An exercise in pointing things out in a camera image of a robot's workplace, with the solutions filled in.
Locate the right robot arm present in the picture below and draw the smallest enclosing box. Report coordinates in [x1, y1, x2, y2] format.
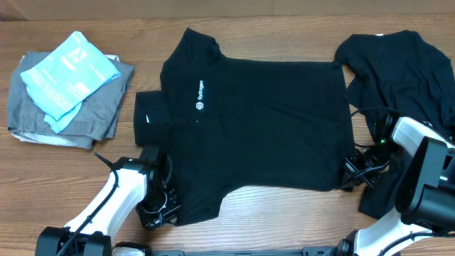
[327, 112, 454, 256]

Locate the white folded cloth underneath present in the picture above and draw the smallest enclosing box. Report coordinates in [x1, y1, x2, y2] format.
[11, 54, 121, 147]

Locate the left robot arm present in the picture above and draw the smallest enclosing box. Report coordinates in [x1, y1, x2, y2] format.
[35, 146, 181, 256]

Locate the black polo shirt with logo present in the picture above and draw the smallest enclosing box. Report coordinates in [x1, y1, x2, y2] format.
[134, 29, 354, 225]

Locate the folded grey garment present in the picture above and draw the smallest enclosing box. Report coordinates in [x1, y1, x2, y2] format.
[6, 50, 136, 150]

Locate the plain black t-shirt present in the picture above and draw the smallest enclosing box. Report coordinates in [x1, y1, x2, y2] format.
[333, 29, 455, 220]

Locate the folded light blue garment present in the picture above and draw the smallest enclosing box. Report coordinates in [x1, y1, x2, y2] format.
[21, 31, 120, 134]

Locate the brown cardboard barrier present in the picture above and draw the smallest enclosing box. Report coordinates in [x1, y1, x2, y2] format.
[1, 0, 454, 21]

